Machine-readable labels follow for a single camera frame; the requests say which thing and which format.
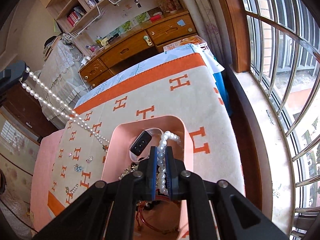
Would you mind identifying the orange H pattern blanket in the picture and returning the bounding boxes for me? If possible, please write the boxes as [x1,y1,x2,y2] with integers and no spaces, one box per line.
[47,66,245,216]

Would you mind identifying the light blue patterned sheet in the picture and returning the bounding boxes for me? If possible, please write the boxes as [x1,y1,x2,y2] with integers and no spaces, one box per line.
[75,43,227,114]

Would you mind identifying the wooden desk with drawers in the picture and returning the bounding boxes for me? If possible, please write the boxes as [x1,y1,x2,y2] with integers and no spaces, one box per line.
[80,10,197,88]

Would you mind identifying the pink bed sheet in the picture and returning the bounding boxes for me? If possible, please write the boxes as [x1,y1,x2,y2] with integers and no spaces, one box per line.
[30,129,63,231]

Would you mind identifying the pink smart watch band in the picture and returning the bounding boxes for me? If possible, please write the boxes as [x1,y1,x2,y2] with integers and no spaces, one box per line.
[129,128,163,164]

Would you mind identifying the magazine on bed corner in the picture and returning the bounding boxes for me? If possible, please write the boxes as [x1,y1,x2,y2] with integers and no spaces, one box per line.
[163,35,209,52]

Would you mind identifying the long white pearl necklace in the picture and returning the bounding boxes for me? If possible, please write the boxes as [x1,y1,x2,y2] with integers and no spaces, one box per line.
[19,66,111,152]

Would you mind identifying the white lace covered furniture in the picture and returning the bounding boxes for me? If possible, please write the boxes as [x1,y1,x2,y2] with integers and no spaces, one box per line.
[35,35,88,129]

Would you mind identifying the pink open box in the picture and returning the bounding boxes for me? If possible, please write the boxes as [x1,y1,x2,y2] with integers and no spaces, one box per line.
[101,115,194,239]

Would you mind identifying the brown wooden door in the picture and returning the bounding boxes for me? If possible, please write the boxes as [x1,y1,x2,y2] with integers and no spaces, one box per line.
[1,82,58,138]

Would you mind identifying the red string bracelet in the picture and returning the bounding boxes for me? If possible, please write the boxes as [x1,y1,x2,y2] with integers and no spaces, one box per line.
[134,197,182,234]

